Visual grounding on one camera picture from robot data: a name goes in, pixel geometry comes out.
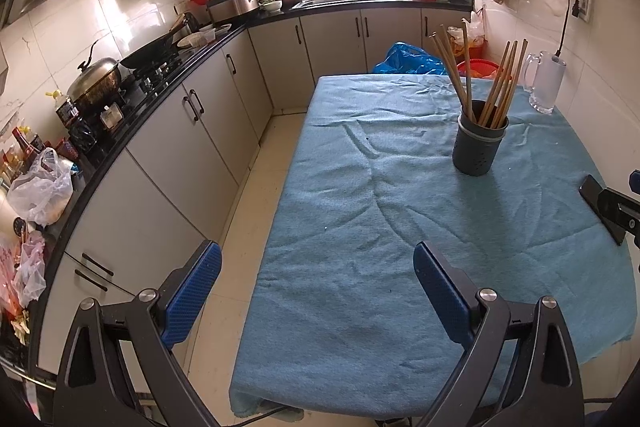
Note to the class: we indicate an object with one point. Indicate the black kitchen countertop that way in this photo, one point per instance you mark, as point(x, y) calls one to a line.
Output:
point(450, 2)

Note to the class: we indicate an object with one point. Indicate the white plastic bag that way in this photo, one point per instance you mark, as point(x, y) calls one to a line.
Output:
point(42, 192)

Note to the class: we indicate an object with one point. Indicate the black patterned jar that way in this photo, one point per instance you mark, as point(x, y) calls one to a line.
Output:
point(82, 134)

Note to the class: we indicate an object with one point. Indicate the small rectangular seasoning box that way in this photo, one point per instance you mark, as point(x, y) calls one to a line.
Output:
point(111, 117)

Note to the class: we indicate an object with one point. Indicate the clear glass mug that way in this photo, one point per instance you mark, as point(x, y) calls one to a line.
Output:
point(547, 82)

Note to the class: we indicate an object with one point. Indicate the black gas stove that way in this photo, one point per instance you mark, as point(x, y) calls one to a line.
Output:
point(155, 77)

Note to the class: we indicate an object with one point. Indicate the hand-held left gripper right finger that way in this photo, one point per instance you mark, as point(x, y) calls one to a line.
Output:
point(440, 292)

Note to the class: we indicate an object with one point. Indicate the steel lidded wok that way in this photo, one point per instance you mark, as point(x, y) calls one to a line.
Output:
point(95, 79)

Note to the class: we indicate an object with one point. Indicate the small white bowl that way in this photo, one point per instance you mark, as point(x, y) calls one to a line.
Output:
point(271, 5)

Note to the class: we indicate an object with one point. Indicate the red plastic basin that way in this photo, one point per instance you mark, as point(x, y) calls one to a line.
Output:
point(480, 69)

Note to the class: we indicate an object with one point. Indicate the black frying pan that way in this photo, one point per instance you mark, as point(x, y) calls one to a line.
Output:
point(150, 52)

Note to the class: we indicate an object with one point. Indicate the bunch of wooden chopsticks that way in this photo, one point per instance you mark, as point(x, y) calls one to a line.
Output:
point(497, 99)

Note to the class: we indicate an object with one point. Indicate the beige base cabinets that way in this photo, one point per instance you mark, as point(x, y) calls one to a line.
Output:
point(165, 167)

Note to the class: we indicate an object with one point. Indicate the dark grey perforated utensil holder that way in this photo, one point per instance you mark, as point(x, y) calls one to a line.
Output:
point(477, 149)

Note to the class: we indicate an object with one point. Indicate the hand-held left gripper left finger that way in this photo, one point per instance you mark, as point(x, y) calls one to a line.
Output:
point(192, 292)

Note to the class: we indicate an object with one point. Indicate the wall power socket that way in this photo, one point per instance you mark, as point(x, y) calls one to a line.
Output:
point(584, 2)

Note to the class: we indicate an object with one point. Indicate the blue textured tablecloth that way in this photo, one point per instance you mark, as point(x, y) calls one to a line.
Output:
point(375, 207)

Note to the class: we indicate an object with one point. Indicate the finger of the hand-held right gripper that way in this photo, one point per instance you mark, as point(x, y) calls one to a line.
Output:
point(607, 207)

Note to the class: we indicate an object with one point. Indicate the sauce bottles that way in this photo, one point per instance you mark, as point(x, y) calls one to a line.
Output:
point(20, 152)

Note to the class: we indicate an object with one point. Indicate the silver rice cooker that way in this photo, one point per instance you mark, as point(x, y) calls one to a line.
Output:
point(232, 4)

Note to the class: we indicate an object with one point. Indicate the small red mesh basket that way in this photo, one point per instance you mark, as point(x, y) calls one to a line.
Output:
point(67, 149)

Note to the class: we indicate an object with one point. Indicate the blue plastic bag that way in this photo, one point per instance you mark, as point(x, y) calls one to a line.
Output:
point(410, 59)

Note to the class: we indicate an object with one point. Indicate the cooking oil bottle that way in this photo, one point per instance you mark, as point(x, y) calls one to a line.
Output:
point(65, 109)

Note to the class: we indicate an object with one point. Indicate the clear bag with orange contents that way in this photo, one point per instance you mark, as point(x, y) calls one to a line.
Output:
point(472, 38)

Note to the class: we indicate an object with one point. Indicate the steel electric kettle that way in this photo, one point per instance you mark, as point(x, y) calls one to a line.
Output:
point(190, 23)

